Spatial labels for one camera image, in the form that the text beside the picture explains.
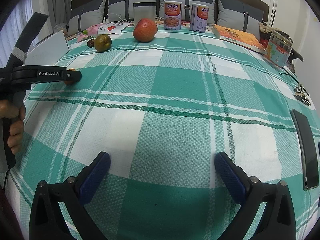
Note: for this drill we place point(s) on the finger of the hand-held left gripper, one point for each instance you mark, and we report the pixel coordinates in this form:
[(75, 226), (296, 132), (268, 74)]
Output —
[(75, 76)]

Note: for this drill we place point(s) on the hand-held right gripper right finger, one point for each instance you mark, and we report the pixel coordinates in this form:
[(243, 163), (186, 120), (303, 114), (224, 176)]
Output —
[(228, 177)]

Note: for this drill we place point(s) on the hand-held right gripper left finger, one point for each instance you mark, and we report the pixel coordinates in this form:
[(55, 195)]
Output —
[(96, 177)]

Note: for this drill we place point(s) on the small orange tangerine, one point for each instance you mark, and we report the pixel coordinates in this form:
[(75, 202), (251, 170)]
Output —
[(68, 82)]

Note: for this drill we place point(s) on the white rectangular box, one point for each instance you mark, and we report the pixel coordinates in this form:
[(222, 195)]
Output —
[(50, 47)]

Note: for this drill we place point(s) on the dark round mangosteen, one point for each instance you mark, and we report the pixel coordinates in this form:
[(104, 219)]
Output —
[(90, 43)]

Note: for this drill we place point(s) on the green orange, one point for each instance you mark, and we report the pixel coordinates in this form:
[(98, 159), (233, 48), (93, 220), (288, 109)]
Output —
[(102, 43)]

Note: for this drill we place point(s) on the red apple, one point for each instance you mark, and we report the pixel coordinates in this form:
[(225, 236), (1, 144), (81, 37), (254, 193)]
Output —
[(145, 30)]

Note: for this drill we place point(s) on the person's left hand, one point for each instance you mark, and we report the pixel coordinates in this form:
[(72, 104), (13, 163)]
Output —
[(15, 135)]

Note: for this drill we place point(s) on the clear plastic bag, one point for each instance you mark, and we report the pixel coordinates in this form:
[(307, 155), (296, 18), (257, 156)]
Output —
[(61, 28)]

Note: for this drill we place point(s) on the white sheer curtain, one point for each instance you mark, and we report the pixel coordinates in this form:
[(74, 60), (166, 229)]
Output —
[(23, 17)]

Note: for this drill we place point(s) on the pink snack bag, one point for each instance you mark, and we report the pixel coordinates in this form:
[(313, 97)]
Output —
[(110, 27)]

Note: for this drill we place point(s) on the green plaid cloth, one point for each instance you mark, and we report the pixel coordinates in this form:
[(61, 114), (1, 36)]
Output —
[(175, 130)]

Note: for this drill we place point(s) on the grey curtain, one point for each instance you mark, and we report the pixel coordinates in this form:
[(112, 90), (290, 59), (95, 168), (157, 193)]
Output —
[(60, 2)]

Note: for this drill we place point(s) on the black smartphone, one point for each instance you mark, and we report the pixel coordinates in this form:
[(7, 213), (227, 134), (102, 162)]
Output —
[(306, 150)]

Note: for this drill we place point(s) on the clear jar with black lid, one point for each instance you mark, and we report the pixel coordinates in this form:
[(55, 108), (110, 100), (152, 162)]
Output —
[(143, 12)]

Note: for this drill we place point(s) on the striped hair clip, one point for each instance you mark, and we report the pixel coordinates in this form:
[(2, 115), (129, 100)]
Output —
[(302, 95)]

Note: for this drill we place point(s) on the purple labelled can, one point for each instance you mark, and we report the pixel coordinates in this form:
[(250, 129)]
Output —
[(199, 18), (172, 16)]

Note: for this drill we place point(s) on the glass jar with printed label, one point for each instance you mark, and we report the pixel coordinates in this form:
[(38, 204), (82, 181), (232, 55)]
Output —
[(277, 50)]

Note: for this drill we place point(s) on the brown wooden armrest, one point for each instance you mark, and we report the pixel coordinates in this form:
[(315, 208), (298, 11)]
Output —
[(297, 55)]

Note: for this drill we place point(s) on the orange book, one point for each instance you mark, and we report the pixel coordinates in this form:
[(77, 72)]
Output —
[(237, 36)]

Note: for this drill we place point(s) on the dark bag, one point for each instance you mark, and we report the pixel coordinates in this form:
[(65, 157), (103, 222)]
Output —
[(287, 35)]

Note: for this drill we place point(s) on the white door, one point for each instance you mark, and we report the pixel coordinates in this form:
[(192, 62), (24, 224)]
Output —
[(287, 5)]

